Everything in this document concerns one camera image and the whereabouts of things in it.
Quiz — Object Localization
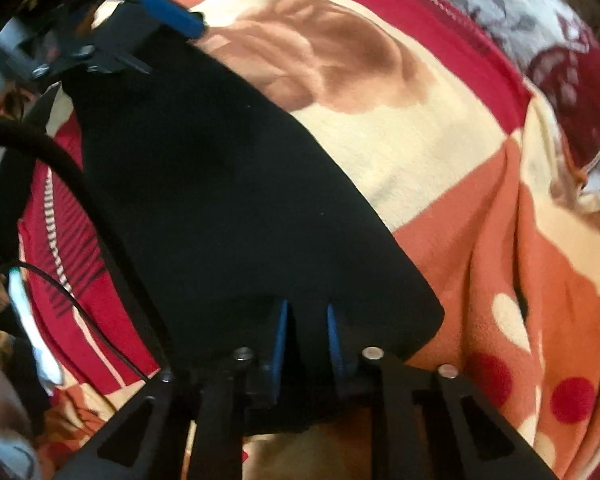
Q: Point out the red floral quilted cover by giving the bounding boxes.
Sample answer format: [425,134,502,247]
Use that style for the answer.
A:
[395,0,600,201]

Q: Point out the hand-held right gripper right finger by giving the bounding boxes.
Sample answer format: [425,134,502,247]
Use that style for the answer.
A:
[326,304,556,480]

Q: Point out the white cloth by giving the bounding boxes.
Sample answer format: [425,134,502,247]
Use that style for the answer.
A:
[7,267,63,386]

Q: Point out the thick black cable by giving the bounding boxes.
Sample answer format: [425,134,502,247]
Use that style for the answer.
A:
[0,119,175,376]

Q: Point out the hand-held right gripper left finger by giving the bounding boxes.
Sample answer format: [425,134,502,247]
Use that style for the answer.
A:
[54,300,291,480]

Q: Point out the checked red orange blanket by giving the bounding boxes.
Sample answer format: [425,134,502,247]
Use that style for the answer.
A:
[17,0,600,480]

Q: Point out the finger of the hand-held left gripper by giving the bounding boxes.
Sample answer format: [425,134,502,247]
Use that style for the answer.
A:
[17,2,161,81]
[97,0,207,39]

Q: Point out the black pants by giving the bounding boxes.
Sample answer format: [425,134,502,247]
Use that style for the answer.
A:
[62,25,445,436]

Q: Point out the thin black cable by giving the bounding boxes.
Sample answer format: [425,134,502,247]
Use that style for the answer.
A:
[0,260,153,381]

